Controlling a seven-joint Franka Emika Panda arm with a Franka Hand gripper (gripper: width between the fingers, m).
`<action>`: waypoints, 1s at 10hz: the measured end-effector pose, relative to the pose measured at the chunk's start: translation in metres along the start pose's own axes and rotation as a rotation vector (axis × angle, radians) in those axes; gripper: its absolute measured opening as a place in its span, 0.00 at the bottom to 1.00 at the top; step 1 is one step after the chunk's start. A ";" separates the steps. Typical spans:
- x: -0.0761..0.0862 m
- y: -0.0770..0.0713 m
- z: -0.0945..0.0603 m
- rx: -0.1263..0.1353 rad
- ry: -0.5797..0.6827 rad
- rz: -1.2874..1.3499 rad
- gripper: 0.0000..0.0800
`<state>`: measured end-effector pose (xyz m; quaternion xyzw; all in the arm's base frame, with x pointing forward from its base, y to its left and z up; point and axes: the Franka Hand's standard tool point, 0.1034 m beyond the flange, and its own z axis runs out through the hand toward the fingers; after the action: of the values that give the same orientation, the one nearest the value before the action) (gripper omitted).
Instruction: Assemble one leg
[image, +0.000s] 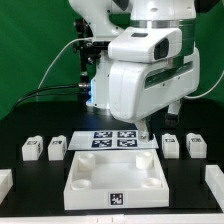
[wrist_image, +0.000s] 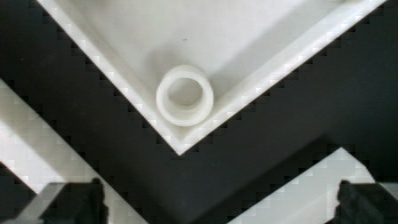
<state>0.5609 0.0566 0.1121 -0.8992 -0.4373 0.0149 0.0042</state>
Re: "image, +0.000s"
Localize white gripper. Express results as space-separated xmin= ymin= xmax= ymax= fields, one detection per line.
xmin=109 ymin=48 xmax=200 ymax=141

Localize white square tabletop tray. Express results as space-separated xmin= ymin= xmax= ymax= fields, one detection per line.
xmin=64 ymin=149 xmax=169 ymax=210

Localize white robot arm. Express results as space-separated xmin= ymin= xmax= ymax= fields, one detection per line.
xmin=69 ymin=0 xmax=200 ymax=142

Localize white sheet with markers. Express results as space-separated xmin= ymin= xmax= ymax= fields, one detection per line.
xmin=68 ymin=130 xmax=158 ymax=150

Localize white bracket right edge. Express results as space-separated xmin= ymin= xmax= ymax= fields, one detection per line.
xmin=205 ymin=165 xmax=224 ymax=213

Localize white bracket edge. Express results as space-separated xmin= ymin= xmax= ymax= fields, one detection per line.
xmin=0 ymin=169 xmax=13 ymax=204
xmin=205 ymin=165 xmax=224 ymax=213

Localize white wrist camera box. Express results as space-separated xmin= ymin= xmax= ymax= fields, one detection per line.
xmin=108 ymin=27 xmax=182 ymax=63

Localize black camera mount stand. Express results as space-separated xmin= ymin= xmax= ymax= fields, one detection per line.
xmin=73 ymin=19 xmax=99 ymax=89

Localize white cable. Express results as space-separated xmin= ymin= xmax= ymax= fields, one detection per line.
xmin=37 ymin=37 xmax=93 ymax=90

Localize white front table rail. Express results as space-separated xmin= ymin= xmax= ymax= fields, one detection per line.
xmin=0 ymin=213 xmax=224 ymax=224

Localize black cables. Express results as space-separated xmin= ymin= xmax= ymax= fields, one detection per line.
xmin=11 ymin=83 xmax=91 ymax=111

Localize white bracket left edge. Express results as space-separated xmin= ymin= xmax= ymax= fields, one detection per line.
xmin=0 ymin=169 xmax=13 ymax=204

